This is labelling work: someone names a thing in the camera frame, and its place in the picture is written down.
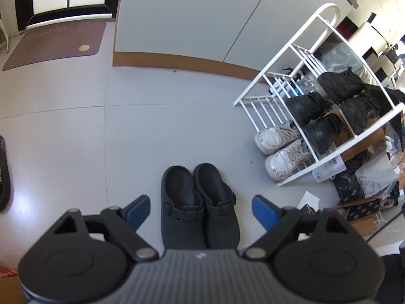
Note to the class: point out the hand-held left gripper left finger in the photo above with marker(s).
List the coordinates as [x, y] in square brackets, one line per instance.
[139, 210]

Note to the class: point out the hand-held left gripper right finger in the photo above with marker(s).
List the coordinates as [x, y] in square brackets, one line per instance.
[265, 212]

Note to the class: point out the white shoe rack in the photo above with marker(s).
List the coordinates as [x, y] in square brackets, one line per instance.
[284, 182]

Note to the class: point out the patterned white sneaker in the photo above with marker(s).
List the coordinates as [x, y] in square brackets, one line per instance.
[281, 164]
[272, 139]

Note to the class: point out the black chunky platform clog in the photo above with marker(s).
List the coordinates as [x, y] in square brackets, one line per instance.
[303, 107]
[322, 133]

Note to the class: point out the black lace-up sneaker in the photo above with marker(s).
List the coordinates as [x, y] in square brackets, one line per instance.
[360, 114]
[341, 84]

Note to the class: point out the white paper sheet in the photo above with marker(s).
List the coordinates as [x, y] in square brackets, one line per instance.
[308, 200]

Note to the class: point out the white printed carton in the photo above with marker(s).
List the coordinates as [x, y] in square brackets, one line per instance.
[329, 171]

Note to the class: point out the black plastic bag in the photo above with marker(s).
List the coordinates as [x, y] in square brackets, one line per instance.
[346, 183]

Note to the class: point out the navy dotted box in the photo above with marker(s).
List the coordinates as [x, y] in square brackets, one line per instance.
[364, 210]

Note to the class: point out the white printed plastic bag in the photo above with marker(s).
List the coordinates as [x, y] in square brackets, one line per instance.
[376, 177]

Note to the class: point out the dark spray bottle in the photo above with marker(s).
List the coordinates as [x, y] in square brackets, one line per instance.
[289, 85]
[277, 87]

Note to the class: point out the brown cardboard box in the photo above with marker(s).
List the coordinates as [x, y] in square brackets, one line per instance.
[370, 139]

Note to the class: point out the clear water bottle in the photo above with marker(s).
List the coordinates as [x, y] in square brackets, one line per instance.
[307, 85]

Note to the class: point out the black slide with bear print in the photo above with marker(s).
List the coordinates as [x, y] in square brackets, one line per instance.
[4, 177]

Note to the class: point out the red printed packet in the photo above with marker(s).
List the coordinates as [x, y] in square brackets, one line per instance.
[8, 272]

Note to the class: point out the open cardboard box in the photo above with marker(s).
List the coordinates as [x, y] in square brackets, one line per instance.
[11, 291]

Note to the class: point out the grey plastic bag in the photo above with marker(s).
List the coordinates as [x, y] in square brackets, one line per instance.
[345, 57]

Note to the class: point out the brown door mat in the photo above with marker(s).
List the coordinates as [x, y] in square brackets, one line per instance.
[53, 47]

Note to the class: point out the white furniture panel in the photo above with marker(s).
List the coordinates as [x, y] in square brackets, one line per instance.
[364, 36]

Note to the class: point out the white cabinet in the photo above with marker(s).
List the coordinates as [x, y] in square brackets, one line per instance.
[189, 12]

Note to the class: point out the black framed glass door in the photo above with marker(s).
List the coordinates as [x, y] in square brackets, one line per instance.
[22, 3]

